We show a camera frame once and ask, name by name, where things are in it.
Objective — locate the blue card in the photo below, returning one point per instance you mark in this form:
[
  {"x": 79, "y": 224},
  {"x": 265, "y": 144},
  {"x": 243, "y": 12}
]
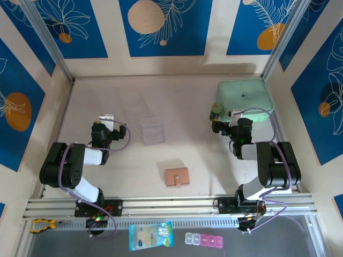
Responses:
[{"x": 152, "y": 131}]

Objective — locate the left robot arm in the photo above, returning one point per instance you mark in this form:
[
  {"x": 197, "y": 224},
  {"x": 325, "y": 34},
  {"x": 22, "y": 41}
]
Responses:
[{"x": 61, "y": 166}]

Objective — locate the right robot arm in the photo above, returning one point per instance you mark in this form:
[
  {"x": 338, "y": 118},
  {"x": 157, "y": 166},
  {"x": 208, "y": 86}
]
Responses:
[{"x": 278, "y": 171}]

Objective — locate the green-capped dark bottle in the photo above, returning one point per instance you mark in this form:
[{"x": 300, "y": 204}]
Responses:
[{"x": 216, "y": 108}]

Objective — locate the mint green zip pouch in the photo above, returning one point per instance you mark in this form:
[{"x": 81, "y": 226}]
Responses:
[{"x": 244, "y": 91}]

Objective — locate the black base electronics module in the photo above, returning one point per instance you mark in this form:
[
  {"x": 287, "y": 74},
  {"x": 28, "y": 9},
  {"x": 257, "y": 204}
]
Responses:
[
  {"x": 92, "y": 223},
  {"x": 245, "y": 224}
]

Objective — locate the blue wet wipes packet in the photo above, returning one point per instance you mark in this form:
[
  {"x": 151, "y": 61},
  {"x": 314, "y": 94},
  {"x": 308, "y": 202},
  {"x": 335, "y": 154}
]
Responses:
[{"x": 150, "y": 237}]

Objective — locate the white and pink pill organizer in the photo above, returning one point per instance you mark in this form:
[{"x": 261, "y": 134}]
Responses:
[{"x": 203, "y": 240}]

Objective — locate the grey metal shelf panel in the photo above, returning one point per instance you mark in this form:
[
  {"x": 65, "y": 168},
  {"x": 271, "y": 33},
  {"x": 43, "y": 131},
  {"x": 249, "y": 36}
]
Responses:
[{"x": 67, "y": 246}]

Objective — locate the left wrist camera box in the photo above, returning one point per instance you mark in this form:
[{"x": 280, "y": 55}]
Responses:
[{"x": 107, "y": 119}]

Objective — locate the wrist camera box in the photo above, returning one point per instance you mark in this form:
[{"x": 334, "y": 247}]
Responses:
[
  {"x": 107, "y": 119},
  {"x": 235, "y": 114}
]

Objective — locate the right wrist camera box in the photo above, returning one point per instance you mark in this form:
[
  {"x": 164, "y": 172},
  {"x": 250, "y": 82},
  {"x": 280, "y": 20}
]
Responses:
[{"x": 235, "y": 114}]

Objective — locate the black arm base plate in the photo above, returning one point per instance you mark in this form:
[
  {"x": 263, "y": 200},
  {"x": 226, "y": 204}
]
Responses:
[
  {"x": 225, "y": 206},
  {"x": 118, "y": 207}
]

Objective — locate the aluminium mounting rail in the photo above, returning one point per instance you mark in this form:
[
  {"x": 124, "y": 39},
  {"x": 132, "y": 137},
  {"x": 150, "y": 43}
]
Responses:
[{"x": 171, "y": 206}]

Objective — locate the aluminium frame post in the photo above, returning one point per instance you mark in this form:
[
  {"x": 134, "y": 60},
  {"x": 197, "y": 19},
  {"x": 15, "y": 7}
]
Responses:
[
  {"x": 282, "y": 40},
  {"x": 49, "y": 40}
]

